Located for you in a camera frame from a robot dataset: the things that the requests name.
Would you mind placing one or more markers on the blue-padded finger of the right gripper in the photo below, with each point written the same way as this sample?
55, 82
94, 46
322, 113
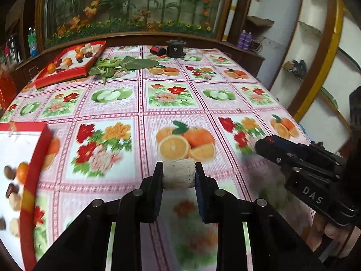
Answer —
287, 160
278, 145

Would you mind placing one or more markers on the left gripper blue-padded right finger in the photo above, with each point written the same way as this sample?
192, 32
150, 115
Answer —
205, 189

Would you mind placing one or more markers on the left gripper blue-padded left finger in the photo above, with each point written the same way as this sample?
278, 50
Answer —
155, 192

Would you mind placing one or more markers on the white cut fruit chunk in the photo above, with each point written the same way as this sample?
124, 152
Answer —
178, 174

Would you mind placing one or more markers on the orange mandarin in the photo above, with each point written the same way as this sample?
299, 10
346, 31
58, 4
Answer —
22, 172

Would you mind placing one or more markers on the white peeled fruit ball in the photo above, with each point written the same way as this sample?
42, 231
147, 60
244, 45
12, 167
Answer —
15, 201

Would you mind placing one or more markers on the white lumpy fruit piece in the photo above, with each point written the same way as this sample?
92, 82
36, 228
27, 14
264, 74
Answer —
15, 227

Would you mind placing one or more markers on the brown kiwi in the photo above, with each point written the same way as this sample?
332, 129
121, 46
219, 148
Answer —
9, 173
2, 224

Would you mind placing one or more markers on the red date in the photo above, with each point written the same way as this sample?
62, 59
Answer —
12, 188

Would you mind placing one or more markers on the far red tray with fruits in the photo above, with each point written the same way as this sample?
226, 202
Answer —
72, 63

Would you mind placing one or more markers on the person's right hand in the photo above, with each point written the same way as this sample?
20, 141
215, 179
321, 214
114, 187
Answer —
346, 236

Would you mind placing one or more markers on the floral fruit print tablecloth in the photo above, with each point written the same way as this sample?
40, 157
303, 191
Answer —
108, 137

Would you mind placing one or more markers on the purple bottles on shelf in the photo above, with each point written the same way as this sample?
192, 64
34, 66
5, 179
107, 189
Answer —
245, 40

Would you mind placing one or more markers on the green leafy vegetables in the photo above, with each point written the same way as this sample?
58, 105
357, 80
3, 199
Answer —
106, 68

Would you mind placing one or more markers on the small red black box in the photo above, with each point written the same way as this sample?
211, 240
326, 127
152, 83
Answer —
158, 50

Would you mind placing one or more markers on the large red tray white inside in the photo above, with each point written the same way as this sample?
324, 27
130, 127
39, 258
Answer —
22, 142

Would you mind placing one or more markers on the orange red plastic bag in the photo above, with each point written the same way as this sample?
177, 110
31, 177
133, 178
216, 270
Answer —
8, 90

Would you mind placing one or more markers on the green label plastic bottle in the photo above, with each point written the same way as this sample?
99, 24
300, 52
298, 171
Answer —
32, 41

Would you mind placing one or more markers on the steel thermos flask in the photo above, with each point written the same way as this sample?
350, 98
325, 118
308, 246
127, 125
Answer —
13, 49

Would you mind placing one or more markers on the glass panel with artificial flowers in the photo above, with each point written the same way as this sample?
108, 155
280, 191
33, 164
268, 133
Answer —
68, 20

